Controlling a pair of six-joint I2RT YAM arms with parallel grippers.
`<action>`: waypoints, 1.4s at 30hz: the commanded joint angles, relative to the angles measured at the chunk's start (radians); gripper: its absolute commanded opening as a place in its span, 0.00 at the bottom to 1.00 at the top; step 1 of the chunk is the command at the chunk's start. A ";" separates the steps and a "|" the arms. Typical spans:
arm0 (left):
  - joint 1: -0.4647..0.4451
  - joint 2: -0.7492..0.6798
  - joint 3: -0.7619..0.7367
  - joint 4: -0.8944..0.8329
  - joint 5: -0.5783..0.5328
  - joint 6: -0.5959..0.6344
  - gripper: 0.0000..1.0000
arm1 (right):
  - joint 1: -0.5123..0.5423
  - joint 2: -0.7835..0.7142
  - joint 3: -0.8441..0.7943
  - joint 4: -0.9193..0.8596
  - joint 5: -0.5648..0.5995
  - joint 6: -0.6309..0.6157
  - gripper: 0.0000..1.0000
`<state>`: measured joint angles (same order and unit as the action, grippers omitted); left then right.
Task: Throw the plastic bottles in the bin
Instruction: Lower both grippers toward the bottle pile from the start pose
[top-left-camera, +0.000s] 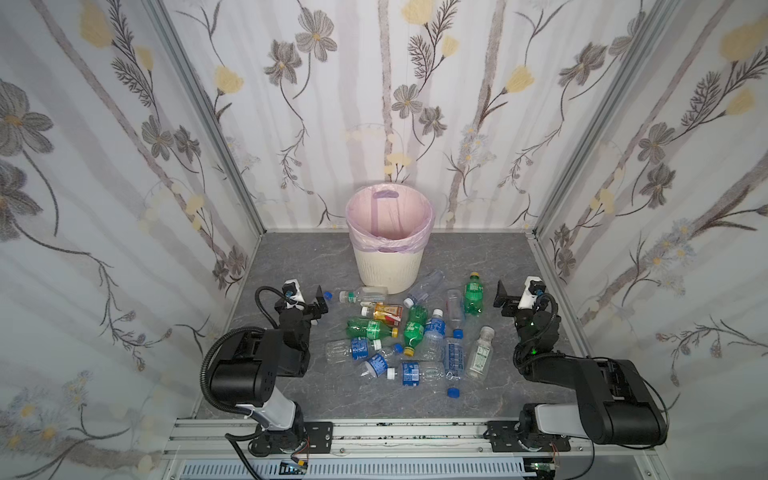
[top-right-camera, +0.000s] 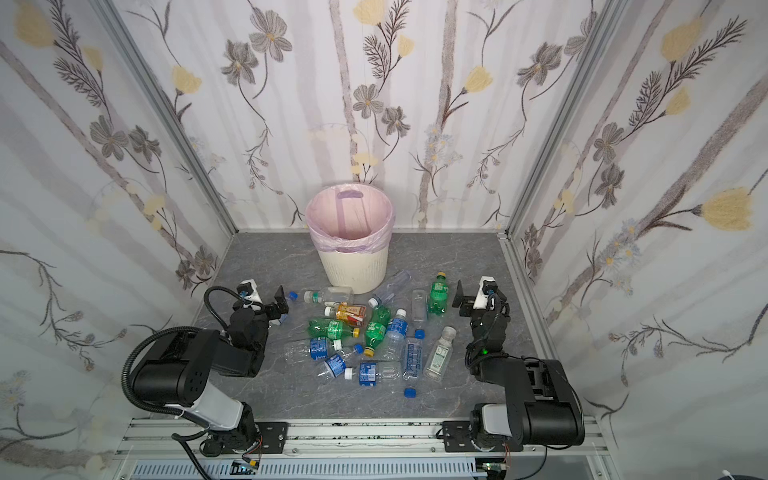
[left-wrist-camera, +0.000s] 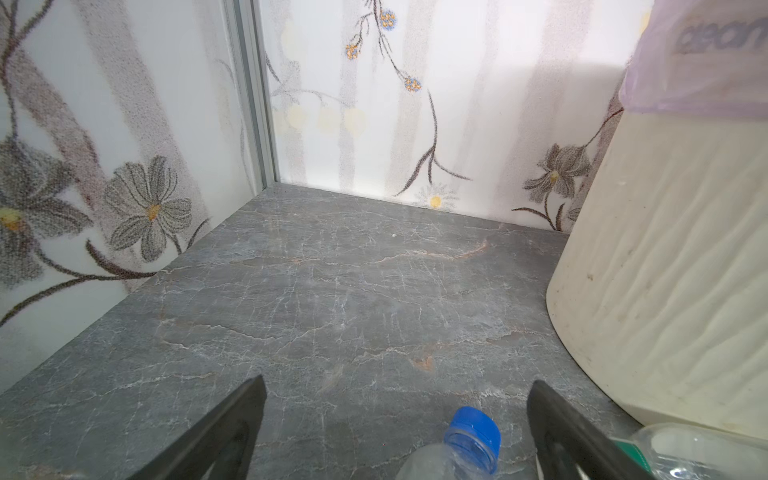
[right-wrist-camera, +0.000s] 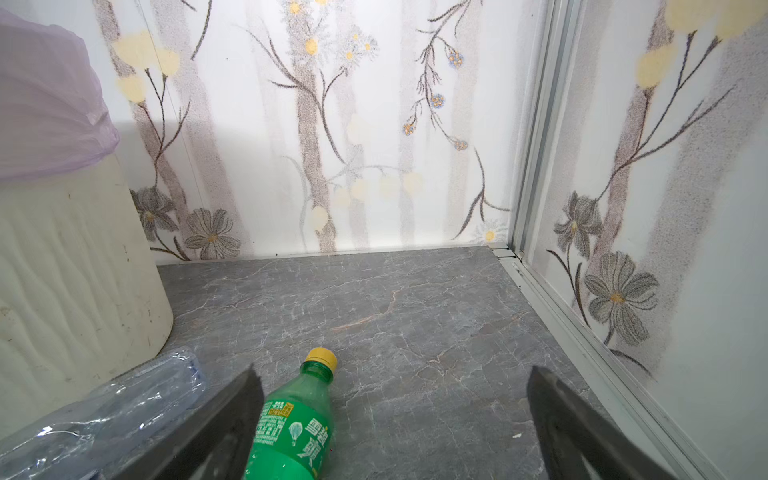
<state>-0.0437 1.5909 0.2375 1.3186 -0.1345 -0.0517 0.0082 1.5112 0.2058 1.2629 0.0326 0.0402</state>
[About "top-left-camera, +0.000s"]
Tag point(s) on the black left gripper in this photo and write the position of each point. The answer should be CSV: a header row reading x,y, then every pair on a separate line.
x,y
312,308

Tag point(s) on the pink plastic bin liner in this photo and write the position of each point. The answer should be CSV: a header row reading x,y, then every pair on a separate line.
x,y
389,218

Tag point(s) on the green bottle sideways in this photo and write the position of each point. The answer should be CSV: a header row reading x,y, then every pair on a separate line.
x,y
369,329

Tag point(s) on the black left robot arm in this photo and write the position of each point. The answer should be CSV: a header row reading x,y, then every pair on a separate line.
x,y
239,372

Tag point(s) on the clear bottle green neck band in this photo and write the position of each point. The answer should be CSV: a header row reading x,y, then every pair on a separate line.
x,y
363,294

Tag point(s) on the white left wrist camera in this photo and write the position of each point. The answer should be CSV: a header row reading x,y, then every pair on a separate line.
x,y
291,290

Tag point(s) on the clear bottle blue label front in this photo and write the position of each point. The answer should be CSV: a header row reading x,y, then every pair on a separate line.
x,y
416,373

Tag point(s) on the green bottle yellow cap centre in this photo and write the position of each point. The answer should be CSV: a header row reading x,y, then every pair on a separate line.
x,y
414,330

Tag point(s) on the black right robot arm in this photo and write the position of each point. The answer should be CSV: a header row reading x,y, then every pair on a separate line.
x,y
614,404

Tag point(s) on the yellow red tea bottle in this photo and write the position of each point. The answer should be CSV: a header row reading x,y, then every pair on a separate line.
x,y
390,314

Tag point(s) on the green soda bottle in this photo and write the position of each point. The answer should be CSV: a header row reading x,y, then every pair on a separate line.
x,y
473,295

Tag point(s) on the tall clear water bottle blue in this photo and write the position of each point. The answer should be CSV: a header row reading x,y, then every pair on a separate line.
x,y
453,358

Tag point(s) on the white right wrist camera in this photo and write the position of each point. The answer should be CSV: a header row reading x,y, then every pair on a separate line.
x,y
533,288

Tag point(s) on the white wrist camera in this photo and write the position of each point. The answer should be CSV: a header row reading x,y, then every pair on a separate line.
x,y
533,288
291,290

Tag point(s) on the clear pepsi label bottle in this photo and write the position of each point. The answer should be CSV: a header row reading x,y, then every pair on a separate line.
x,y
383,363

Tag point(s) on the white slotted cable duct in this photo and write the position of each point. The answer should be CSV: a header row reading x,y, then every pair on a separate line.
x,y
361,468

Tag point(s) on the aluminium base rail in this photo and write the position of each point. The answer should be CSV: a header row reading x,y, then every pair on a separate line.
x,y
194,440

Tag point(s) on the cream ribbed waste bin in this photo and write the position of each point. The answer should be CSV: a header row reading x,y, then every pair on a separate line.
x,y
390,260

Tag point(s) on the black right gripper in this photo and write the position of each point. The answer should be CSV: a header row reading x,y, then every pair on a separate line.
x,y
515,303

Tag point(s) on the clear bottle dark blue label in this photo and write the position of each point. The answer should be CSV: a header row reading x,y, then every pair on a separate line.
x,y
434,337

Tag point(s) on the clear bluish bottle near bin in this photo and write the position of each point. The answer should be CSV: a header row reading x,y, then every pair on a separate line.
x,y
424,289

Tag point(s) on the clear bottle green white label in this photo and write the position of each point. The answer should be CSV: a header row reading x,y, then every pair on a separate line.
x,y
478,363

